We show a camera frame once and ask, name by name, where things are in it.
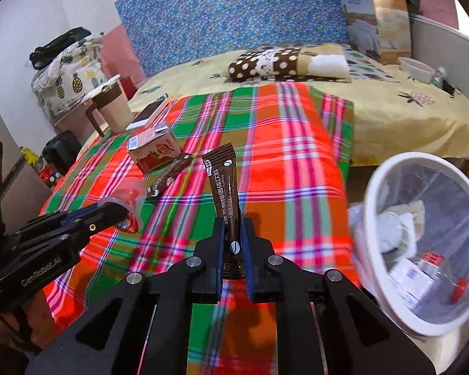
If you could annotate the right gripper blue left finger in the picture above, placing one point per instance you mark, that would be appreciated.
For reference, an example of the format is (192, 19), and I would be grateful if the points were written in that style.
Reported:
(207, 284)

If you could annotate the clear bottle red cap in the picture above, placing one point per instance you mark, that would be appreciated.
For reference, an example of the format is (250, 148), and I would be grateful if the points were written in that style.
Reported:
(438, 268)

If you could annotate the brown coffee stick packet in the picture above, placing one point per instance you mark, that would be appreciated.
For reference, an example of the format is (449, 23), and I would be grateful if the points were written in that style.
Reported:
(221, 169)

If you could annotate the white smartphone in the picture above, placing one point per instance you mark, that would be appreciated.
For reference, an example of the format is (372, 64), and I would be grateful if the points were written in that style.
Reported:
(147, 116)

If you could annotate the pink storage box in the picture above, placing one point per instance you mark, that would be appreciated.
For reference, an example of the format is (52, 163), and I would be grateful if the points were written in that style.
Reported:
(75, 120)

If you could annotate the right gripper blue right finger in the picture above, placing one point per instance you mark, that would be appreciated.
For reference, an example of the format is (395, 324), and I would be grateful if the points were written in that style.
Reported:
(261, 284)

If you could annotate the brown polka dot pillow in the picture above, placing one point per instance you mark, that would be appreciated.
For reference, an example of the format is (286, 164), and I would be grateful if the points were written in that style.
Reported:
(326, 61)

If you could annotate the blue floral headboard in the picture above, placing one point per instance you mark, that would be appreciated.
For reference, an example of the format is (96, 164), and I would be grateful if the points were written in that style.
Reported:
(165, 33)

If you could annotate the pineapple print storage bag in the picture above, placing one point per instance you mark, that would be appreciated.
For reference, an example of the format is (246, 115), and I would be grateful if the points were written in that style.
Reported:
(76, 71)

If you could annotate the small green jar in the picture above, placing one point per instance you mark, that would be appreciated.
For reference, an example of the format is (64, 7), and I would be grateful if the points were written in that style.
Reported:
(439, 78)

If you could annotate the yellow pineapple bed sheet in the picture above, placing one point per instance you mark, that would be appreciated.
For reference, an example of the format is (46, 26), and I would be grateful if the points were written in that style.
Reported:
(390, 117)

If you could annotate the beige brown travel mug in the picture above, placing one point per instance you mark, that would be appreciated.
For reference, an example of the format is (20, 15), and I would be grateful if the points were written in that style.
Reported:
(110, 100)

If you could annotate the white plastic bowl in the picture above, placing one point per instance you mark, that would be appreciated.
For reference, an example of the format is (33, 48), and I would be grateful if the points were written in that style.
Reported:
(416, 70)

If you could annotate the black bag on top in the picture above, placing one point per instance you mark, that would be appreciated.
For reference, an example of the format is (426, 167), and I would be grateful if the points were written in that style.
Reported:
(43, 56)

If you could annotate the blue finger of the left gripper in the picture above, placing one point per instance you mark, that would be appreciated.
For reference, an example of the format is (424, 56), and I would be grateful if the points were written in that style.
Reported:
(68, 243)
(91, 218)

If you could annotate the strawberry milk carton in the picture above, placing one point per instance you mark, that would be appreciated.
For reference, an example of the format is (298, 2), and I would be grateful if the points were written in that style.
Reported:
(152, 148)

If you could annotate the translucent trash bag liner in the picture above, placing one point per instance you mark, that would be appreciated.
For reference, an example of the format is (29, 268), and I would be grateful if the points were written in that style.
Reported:
(445, 193)

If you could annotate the bedding package box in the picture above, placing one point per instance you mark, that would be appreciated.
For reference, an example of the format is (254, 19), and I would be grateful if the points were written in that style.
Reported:
(380, 29)

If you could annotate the white milk carton box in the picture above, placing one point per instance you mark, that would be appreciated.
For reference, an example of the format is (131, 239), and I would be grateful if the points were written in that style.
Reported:
(410, 282)

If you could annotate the white round trash bin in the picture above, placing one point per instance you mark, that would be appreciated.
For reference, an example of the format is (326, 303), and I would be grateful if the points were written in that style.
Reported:
(367, 255)

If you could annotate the black backpack on floor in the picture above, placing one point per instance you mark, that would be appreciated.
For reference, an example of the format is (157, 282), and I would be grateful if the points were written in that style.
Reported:
(62, 151)

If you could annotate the red green plaid cloth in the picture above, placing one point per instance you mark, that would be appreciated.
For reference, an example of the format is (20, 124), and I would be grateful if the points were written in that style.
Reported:
(292, 144)

